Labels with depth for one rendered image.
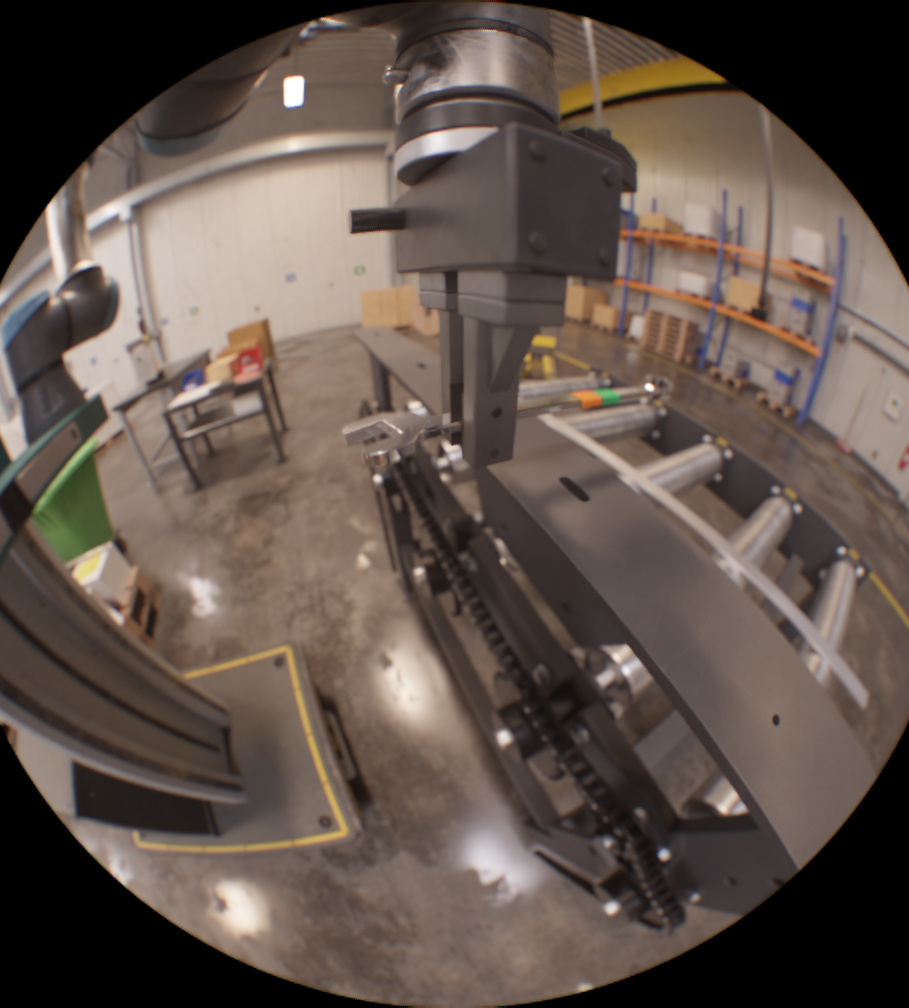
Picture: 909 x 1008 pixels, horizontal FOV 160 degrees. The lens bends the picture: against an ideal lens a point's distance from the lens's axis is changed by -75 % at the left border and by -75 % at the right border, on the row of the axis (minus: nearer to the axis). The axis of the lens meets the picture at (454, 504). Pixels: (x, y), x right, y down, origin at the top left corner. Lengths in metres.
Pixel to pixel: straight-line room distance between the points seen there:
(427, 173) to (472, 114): 0.04
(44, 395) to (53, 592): 0.34
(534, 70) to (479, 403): 0.17
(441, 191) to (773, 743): 0.29
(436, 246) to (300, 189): 10.69
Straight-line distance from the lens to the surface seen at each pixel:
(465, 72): 0.16
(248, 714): 1.19
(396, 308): 7.80
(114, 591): 2.02
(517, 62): 0.17
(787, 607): 0.73
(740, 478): 1.20
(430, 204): 0.16
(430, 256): 0.16
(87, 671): 0.84
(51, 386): 0.68
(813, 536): 1.18
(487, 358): 0.15
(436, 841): 1.32
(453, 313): 0.18
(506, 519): 0.40
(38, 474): 0.56
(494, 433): 0.17
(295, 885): 1.51
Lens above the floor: 1.30
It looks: 40 degrees down
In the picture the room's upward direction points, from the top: 1 degrees counter-clockwise
